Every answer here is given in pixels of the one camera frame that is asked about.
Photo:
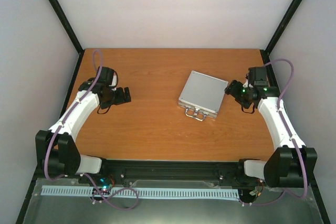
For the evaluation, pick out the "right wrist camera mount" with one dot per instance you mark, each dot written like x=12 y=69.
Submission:
x=249 y=81

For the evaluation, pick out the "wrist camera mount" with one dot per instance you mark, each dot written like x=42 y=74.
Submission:
x=114 y=82
x=249 y=81

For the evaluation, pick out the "black aluminium frame rail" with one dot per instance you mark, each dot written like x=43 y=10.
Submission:
x=303 y=48

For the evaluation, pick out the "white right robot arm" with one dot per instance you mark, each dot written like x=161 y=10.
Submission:
x=292 y=163

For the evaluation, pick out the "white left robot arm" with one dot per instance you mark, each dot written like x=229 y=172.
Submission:
x=56 y=148

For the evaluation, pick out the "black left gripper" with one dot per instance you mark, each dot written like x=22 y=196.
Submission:
x=122 y=99

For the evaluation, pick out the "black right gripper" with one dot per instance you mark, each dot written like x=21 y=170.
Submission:
x=233 y=89

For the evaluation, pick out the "light blue cable duct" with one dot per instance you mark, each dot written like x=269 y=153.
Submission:
x=142 y=193

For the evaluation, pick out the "aluminium poker case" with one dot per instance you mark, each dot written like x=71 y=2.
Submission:
x=202 y=96

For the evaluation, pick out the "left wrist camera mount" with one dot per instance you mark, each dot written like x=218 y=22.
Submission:
x=114 y=82

